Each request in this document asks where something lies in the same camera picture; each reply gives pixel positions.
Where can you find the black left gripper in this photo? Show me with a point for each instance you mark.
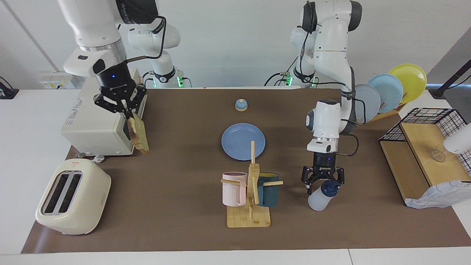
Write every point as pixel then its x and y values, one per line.
pixel 324 162

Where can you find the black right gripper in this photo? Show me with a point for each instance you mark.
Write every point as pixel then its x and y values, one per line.
pixel 114 81

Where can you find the translucent blue-capped seasoning bottle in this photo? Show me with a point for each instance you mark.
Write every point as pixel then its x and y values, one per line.
pixel 318 200

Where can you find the toasted bread slice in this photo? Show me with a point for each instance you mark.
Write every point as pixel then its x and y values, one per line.
pixel 140 134

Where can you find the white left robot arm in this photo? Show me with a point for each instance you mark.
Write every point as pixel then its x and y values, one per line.
pixel 327 117

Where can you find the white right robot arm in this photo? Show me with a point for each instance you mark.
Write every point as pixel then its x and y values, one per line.
pixel 95 25

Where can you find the grey round plate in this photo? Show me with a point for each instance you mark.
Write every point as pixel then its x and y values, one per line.
pixel 369 103

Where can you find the wooden plate rack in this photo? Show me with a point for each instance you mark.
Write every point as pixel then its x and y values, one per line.
pixel 386 115

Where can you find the light blue round plate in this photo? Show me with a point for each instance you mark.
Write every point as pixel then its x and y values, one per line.
pixel 390 92

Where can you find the yellow round plate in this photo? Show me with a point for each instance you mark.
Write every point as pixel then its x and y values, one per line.
pixel 412 79

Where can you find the white toaster oven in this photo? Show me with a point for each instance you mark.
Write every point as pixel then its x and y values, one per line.
pixel 88 125

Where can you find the teal mug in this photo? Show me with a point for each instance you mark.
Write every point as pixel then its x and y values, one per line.
pixel 270 195

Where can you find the wooden mug rack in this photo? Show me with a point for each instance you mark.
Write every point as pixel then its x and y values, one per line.
pixel 247 219

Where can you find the pink ribbed mug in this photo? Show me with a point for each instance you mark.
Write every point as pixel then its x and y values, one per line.
pixel 232 191

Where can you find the wooden shelf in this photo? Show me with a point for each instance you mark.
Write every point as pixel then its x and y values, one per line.
pixel 423 147

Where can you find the blue service bell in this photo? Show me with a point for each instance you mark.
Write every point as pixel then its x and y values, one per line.
pixel 241 106

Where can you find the cream two-slot toaster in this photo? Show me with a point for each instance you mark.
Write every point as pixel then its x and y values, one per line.
pixel 84 206

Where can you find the brown table mat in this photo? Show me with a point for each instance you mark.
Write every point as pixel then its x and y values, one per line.
pixel 176 202

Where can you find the clear glass cup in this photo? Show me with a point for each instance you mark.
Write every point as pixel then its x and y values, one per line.
pixel 438 155

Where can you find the black clamp base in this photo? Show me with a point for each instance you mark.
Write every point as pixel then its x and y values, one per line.
pixel 7 94

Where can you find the white checked cloth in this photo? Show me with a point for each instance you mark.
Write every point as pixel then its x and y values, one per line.
pixel 441 195

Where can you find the white cylindrical object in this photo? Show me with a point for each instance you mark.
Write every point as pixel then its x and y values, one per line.
pixel 458 141

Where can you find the white wall power strip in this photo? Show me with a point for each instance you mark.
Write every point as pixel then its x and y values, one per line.
pixel 55 81

